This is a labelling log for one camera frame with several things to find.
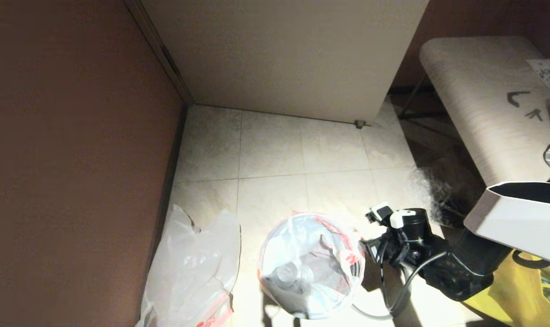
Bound black metal table frame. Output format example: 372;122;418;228
397;75;448;137

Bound white plastic bag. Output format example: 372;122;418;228
136;204;242;327

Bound black round trash bin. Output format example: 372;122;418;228
259;213;365;319

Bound white door panel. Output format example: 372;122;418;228
139;0;429;126

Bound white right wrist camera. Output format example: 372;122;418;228
365;202;417;228

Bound white red-drawstring used trash bag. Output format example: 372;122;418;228
258;211;366;319

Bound clear plastic bottle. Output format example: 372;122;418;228
275;263;298;284
297;266;317;284

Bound brown door frame strip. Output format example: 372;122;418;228
124;0;195;106

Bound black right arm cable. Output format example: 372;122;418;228
380;251;448;317

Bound yellow plastic bag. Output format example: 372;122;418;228
465;250;550;327

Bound grey bin retaining ring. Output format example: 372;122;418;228
351;303;393;321

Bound black L-shaped hex key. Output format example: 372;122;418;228
506;91;531;108

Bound crumpled clear plastic bag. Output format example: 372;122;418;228
406;164;484;228

